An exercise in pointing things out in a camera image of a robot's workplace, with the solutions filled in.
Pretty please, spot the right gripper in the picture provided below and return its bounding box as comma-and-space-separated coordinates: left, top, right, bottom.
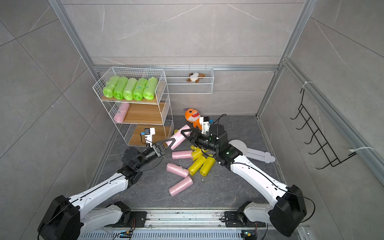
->
182, 128, 220, 154

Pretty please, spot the green roll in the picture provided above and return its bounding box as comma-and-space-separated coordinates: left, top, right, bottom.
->
133, 78, 148, 101
113, 77, 128, 100
123, 78, 138, 101
143, 77, 158, 100
103, 75, 120, 98

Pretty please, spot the pink roll small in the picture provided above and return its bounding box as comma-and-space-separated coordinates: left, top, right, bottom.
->
114, 103, 130, 123

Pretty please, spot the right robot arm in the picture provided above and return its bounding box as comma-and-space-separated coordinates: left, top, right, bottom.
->
179, 124, 310, 237

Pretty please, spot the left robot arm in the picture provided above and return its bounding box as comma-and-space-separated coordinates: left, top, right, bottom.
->
37, 138, 176, 240

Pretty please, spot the orange shark plush toy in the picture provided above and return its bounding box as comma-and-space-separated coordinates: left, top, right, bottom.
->
185, 108, 206, 131

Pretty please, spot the yellow roll upper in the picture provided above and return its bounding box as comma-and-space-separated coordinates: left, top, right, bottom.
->
191, 146, 201, 151

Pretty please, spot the yellow roll middle left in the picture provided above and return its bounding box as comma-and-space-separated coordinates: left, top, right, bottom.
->
188, 156, 207, 176

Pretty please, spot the yellow roll middle right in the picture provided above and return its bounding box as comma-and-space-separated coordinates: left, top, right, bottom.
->
200, 157, 216, 177

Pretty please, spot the brown white plush toy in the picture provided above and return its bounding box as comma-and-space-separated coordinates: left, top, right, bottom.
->
187, 72, 206, 83

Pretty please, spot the white wire wall basket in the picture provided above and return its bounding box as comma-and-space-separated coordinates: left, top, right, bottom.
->
144, 66, 215, 95

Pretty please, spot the white wire three-tier shelf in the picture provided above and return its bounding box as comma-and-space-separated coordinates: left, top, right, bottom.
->
93, 67, 175, 147

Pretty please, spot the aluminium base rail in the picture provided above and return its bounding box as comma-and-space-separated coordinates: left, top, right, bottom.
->
59, 209, 311, 240

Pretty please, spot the white round handled brush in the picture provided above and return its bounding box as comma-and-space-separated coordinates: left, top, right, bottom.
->
229, 140, 276, 164

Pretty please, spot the black wall hook rack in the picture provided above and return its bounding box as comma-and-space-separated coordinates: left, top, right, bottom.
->
290, 89, 357, 170

